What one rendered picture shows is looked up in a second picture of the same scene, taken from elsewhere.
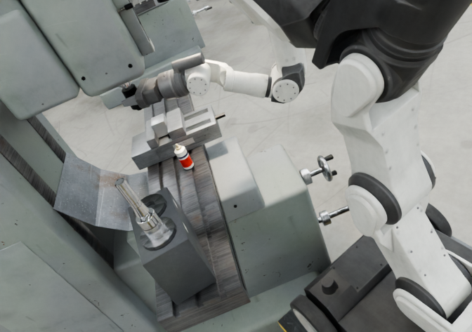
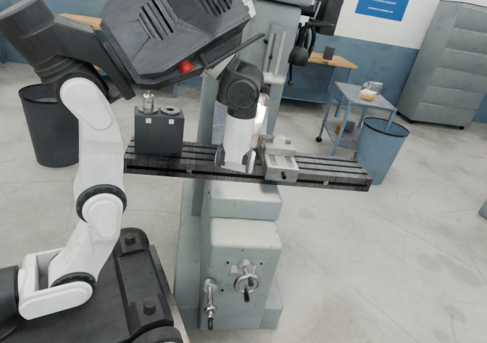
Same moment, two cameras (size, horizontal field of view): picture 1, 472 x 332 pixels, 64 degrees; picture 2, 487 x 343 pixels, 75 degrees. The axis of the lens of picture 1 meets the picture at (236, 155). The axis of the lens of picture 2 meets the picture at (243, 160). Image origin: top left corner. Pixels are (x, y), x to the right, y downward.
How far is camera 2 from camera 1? 1.43 m
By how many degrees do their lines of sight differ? 63
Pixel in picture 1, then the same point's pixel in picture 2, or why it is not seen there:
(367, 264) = (132, 271)
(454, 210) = not seen: outside the picture
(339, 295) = (120, 244)
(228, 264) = (140, 157)
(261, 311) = (185, 261)
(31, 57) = not seen: hidden behind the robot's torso
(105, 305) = not seen: hidden behind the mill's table
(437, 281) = (61, 257)
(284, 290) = (193, 279)
